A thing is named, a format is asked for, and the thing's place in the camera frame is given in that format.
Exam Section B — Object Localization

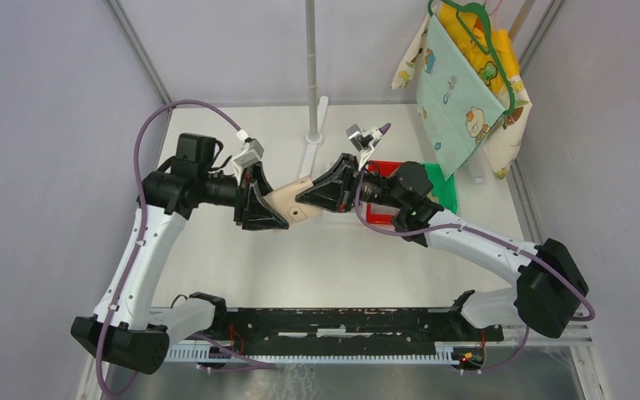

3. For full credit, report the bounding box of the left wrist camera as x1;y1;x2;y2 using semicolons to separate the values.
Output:
231;129;264;182

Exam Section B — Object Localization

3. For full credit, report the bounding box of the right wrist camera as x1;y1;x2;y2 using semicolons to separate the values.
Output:
346;124;384;157

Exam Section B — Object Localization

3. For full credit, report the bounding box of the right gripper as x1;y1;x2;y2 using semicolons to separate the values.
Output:
297;152;406;213

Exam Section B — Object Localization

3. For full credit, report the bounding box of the yellow cloth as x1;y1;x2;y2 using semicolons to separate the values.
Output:
442;5;522;95

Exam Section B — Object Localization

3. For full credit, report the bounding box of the green clothes hanger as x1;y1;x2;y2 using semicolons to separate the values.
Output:
429;0;517;117

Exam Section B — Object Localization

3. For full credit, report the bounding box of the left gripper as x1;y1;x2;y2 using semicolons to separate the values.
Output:
199;161;290;232

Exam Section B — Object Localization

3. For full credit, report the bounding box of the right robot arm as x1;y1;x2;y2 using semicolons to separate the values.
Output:
295;153;596;340

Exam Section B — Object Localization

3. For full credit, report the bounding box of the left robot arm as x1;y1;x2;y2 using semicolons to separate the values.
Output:
71;131;289;375

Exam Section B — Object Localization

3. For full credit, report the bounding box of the white stand base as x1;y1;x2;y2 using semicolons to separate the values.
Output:
298;96;329;179

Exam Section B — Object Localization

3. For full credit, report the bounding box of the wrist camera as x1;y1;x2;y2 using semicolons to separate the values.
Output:
346;124;384;157
231;129;264;182

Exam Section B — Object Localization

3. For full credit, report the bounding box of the grey stand pole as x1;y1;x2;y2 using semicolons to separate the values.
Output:
304;0;320;143

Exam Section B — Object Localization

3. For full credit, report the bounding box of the red plastic bin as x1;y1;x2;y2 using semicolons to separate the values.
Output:
363;162;411;231

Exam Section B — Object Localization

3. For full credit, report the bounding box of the white cable duct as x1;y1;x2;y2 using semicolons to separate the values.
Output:
163;342;458;366

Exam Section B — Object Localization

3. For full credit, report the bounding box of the beige card holder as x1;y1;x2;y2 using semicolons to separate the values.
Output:
264;176;323;225

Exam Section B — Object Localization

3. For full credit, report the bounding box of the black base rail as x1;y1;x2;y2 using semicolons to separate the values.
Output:
203;307;504;357

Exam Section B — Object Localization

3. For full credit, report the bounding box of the mint cartoon cloth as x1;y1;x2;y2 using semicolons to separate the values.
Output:
416;16;505;179

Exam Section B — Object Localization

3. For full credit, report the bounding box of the cream patterned cloth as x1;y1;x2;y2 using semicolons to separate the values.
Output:
391;6;533;178

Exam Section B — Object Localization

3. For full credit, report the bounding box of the green plastic bin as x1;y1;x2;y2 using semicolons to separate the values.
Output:
423;163;458;214

